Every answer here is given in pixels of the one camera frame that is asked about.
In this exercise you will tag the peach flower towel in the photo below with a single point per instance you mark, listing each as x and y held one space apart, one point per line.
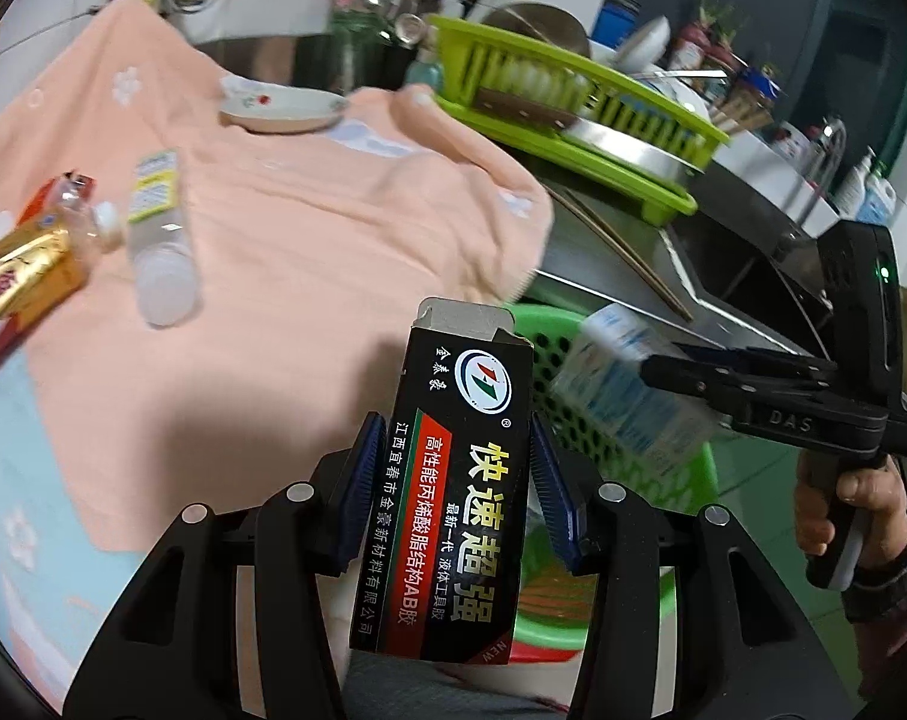
313 252

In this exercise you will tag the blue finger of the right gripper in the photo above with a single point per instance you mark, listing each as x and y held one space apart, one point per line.
758 361
681 376

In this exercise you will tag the black glue box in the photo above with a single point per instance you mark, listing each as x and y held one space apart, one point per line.
440 571

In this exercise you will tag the green dish rack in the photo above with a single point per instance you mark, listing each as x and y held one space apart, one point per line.
476 56

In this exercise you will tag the brown chopstick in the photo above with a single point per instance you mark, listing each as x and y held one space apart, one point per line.
617 242

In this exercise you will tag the cleaver with wooden handle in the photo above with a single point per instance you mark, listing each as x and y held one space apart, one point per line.
627 151

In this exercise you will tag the green plastic waste basket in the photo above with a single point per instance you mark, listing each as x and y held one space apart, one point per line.
553 606

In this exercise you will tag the white ceramic saucer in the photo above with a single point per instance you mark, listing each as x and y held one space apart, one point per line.
271 109

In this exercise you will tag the small blue milk carton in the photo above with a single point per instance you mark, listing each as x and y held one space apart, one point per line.
600 380

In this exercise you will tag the yellow tea bottle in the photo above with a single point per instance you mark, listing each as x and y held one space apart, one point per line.
50 256

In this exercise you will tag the steel bowl in rack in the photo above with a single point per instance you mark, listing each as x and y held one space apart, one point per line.
543 22

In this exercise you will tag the red plastic stool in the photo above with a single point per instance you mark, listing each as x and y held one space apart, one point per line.
523 653

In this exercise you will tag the dark utensil holder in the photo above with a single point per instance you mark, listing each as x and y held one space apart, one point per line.
369 49

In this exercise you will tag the steel sink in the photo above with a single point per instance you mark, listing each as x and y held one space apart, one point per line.
750 256

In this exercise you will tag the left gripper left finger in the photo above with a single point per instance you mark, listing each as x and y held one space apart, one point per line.
354 498

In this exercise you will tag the white dish soap bottle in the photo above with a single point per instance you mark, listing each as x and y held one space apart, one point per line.
866 195

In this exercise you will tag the red snack wrapper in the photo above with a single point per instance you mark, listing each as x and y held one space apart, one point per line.
70 190

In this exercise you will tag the clear square plastic bottle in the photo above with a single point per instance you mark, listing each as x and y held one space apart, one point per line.
166 278

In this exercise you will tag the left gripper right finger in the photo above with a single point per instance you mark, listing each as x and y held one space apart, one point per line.
561 480

